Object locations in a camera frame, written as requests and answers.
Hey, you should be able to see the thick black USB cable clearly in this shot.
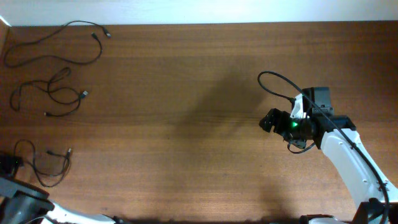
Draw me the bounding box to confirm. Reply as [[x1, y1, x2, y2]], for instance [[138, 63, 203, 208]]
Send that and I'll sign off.
[[2, 20, 112, 69]]

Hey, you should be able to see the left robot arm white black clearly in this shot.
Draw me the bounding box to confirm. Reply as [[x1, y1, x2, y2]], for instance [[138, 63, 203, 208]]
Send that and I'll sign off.
[[1, 154, 128, 224]]

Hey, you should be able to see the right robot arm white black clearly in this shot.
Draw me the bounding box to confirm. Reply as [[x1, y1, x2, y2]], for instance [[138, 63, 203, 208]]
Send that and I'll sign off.
[[259, 87, 397, 223]]

